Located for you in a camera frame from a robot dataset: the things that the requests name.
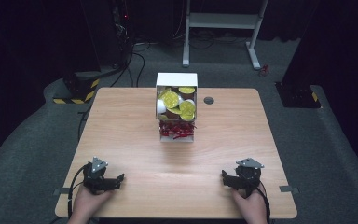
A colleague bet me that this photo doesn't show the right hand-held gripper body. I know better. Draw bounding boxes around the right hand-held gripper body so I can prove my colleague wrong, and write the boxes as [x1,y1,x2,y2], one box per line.
[234,157,266,198]

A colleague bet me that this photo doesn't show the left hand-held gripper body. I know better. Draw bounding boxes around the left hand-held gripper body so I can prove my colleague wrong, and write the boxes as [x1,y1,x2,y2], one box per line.
[81,156,114,196]

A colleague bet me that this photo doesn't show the grey tape strip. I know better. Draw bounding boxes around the grey tape strip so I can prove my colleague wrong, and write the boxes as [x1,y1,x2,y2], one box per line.
[279,185,300,194]
[53,187,71,196]

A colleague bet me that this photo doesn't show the pile of red sachets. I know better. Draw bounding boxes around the pile of red sachets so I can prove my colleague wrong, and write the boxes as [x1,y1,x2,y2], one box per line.
[158,120,197,140]

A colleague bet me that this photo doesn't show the pile of yellow-lidded capsules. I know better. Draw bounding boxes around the pile of yellow-lidded capsules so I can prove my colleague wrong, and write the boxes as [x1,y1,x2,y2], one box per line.
[157,86,197,122]

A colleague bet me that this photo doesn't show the black yellow striped stand base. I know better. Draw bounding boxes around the black yellow striped stand base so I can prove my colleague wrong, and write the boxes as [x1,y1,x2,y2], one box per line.
[52,70,102,105]

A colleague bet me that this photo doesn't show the black stand base yellow mark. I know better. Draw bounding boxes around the black stand base yellow mark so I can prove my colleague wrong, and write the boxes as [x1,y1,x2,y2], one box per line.
[274,81,323,109]

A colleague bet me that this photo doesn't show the white two-tier box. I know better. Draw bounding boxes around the white two-tier box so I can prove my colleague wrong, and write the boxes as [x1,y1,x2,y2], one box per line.
[154,72,199,144]

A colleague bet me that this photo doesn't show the small red floor object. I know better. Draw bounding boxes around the small red floor object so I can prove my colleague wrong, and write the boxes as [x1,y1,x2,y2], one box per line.
[258,63,270,77]

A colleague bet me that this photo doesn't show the dark computer tower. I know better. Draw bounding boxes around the dark computer tower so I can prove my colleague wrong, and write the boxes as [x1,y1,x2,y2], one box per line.
[83,0,136,68]

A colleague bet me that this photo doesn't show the white metal stand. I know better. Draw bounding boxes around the white metal stand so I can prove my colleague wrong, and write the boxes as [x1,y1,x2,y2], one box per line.
[181,0,269,71]

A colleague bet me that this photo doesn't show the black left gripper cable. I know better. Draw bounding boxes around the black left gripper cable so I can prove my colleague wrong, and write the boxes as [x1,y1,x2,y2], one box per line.
[67,163,90,219]

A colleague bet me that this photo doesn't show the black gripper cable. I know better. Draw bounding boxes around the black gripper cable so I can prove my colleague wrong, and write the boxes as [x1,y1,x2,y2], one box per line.
[255,183,272,223]
[67,163,90,219]

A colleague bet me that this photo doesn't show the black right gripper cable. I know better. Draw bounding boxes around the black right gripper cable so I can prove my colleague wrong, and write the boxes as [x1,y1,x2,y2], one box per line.
[255,183,272,223]

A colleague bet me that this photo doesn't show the black floor cables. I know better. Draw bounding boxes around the black floor cables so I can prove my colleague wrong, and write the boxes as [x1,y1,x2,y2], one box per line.
[77,36,152,141]

